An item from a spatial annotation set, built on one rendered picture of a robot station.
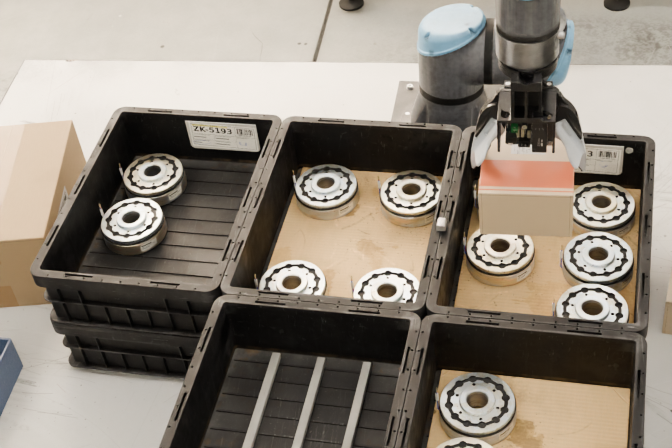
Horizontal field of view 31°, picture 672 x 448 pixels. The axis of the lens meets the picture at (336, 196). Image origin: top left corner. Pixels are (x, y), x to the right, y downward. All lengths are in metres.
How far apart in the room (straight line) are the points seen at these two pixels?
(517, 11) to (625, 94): 1.00
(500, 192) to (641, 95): 0.87
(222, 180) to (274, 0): 1.97
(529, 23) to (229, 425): 0.70
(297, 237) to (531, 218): 0.49
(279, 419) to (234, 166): 0.55
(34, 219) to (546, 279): 0.84
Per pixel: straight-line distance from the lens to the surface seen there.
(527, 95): 1.46
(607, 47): 3.67
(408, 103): 2.29
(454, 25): 2.08
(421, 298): 1.68
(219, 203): 2.02
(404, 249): 1.89
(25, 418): 1.98
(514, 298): 1.81
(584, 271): 1.81
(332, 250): 1.90
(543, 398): 1.70
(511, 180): 1.57
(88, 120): 2.48
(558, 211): 1.57
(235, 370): 1.77
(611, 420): 1.68
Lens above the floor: 2.18
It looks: 43 degrees down
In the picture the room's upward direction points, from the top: 8 degrees counter-clockwise
